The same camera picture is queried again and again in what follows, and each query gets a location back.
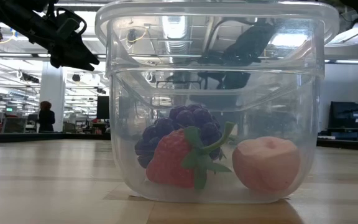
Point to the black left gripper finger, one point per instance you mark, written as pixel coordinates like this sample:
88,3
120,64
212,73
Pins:
84,60

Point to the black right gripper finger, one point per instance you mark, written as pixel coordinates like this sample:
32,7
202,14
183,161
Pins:
232,81

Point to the purple grape bunch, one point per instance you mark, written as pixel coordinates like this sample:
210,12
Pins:
185,118

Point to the clear plastic tupperware container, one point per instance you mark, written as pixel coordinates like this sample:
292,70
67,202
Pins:
306,124

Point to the pink peach half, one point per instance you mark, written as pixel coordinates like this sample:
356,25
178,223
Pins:
266,165

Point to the red strawberry green leaves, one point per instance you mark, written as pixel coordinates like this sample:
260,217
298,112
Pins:
169,161

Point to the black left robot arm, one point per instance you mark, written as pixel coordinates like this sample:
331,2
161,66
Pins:
17,21

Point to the black round ceiling fixture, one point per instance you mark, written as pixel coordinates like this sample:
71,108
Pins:
76,77

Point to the black background monitor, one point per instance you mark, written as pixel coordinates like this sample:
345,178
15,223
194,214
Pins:
102,107

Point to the white building pillar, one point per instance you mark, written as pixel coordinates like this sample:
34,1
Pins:
51,102

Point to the person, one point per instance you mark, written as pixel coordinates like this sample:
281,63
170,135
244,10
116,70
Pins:
46,116

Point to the black screen on cart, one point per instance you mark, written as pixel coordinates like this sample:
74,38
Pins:
350,116

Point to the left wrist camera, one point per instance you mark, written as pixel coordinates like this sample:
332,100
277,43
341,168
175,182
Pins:
68,26

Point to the silver ventilation duct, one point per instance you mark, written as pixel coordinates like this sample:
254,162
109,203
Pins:
174,31

